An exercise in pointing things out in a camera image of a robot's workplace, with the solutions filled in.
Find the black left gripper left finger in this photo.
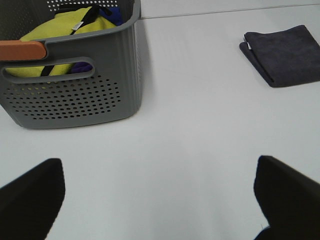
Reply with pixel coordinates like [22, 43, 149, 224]
[0, 158, 66, 240]

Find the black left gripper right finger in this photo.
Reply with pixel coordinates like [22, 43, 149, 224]
[253, 155, 320, 240]

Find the dark grey towel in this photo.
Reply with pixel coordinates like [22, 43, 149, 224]
[239, 25, 320, 88]

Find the grey perforated plastic basket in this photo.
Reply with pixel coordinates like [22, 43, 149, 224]
[0, 0, 142, 129]

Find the yellow-green towel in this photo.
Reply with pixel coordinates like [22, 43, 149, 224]
[6, 4, 123, 78]

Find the blue-purple towel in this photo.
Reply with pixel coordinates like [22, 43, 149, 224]
[69, 7, 124, 74]

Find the orange basket handle grip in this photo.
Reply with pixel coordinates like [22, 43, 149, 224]
[0, 40, 47, 61]

